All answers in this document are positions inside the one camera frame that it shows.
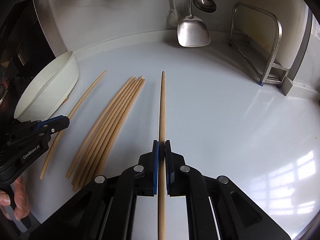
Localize curved single wooden chopstick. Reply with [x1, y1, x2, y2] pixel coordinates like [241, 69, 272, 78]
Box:
[39, 70, 107, 180]

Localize wooden chopstick one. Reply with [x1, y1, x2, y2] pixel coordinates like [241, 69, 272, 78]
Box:
[66, 76, 135, 179]

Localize wooden chopstick four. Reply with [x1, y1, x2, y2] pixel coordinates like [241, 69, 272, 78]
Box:
[72, 77, 141, 190]

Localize wooden chopstick three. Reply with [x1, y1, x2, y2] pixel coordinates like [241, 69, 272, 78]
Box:
[71, 77, 139, 186]

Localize wooden chopstick two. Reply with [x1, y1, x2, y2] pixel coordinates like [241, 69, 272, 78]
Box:
[71, 75, 143, 184]

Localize wooden chopstick six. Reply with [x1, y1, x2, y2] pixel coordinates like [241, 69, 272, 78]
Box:
[82, 79, 146, 188]

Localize wooden chopstick five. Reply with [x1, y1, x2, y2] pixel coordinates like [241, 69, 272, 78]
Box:
[73, 78, 144, 192]

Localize person's left hand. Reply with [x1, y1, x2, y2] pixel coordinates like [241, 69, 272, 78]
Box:
[0, 175, 31, 220]

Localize white round basin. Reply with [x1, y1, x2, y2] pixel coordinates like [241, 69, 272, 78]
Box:
[14, 51, 79, 122]

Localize stainless steel rack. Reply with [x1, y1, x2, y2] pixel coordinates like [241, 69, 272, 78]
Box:
[228, 2, 289, 88]

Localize steel wok spatula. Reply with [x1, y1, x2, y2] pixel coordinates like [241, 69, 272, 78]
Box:
[177, 0, 210, 48]

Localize white dish brush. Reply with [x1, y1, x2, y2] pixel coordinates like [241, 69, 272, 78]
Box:
[168, 0, 180, 27]

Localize steel ladle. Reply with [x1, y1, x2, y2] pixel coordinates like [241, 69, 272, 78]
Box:
[193, 0, 217, 13]

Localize white cutting board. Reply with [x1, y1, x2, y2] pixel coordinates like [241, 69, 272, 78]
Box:
[237, 0, 309, 69]

